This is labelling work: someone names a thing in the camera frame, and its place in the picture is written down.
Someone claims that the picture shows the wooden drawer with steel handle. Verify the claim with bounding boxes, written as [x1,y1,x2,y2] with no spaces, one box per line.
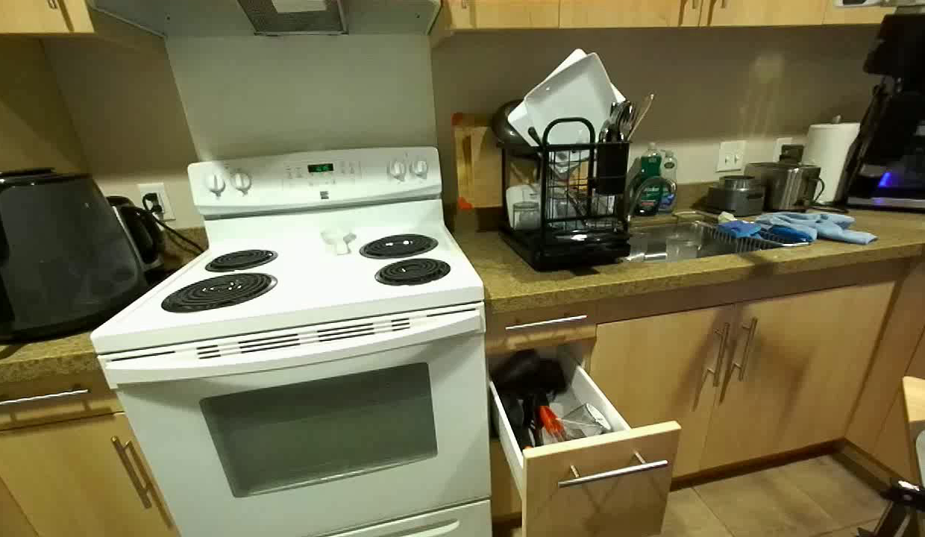
[487,360,684,537]

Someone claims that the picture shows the white mug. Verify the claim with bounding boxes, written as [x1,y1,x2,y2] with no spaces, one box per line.
[503,180,547,232]

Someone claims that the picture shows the wooden cutting board orange corners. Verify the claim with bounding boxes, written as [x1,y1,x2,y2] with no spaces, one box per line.
[450,114,508,215]

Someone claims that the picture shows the clear glass shaker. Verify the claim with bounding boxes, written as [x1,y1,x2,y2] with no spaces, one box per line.
[318,224,357,257]

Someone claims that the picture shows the black kitchen utensils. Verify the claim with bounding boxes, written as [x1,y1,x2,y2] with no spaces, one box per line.
[493,348,577,450]

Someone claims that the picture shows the white electric stove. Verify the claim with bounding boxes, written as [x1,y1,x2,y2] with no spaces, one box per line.
[87,145,495,537]

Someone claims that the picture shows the black utensil caddy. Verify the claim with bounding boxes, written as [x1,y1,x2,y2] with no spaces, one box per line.
[590,136,632,196]

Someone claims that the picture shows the green dish soap bottle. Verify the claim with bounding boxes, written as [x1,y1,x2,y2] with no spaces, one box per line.
[626,145,680,218]

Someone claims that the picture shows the wooden cabinet door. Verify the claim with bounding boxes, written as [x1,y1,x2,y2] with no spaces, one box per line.
[696,280,899,475]
[588,300,742,481]
[0,411,177,537]

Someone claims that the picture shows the utensils in caddy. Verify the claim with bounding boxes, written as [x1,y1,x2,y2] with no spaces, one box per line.
[599,92,656,145]

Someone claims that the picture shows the stainless steel sink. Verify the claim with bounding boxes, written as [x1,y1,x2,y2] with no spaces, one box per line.
[624,211,785,265]

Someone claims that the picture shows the small steel pot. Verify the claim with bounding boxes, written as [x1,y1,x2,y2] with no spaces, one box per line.
[715,172,769,218]

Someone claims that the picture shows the black electric kettle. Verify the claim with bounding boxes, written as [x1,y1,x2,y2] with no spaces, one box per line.
[105,193,171,277]

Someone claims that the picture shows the steel kettle pot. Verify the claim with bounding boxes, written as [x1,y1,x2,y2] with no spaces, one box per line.
[742,159,826,215]

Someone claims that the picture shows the white paper towel roll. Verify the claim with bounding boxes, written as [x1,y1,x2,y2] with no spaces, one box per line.
[799,115,863,205]

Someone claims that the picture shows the black toaster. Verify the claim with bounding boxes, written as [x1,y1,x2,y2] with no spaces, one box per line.
[0,166,153,347]

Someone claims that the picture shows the black coffee machine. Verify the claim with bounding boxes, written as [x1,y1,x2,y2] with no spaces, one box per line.
[844,8,925,215]

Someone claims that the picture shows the narrow wooden drawer steel handle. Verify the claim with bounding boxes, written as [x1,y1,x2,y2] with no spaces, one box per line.
[484,303,599,356]
[0,371,116,439]

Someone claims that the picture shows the black wire dish rack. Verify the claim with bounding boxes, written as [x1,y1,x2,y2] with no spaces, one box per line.
[495,115,635,274]

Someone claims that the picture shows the orange handled tool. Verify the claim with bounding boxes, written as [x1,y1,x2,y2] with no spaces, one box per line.
[536,399,569,442]

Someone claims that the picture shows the wooden wall cabinet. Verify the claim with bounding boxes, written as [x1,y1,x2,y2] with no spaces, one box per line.
[0,0,99,38]
[430,0,925,41]

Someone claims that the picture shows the wooden chair black frame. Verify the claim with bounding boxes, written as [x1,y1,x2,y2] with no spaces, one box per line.
[873,374,925,537]

